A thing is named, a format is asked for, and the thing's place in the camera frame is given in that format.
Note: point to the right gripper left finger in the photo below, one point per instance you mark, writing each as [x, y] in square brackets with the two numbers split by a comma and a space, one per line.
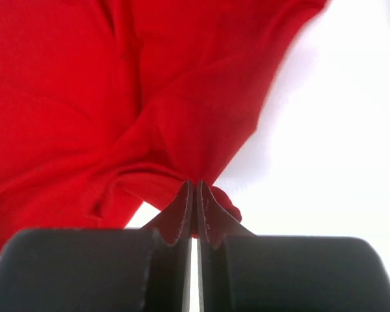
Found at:
[145, 269]

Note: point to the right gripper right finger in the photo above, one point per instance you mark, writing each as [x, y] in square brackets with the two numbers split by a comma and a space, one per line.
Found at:
[241, 271]

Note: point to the red t shirt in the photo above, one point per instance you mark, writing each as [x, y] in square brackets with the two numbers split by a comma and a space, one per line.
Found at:
[108, 104]

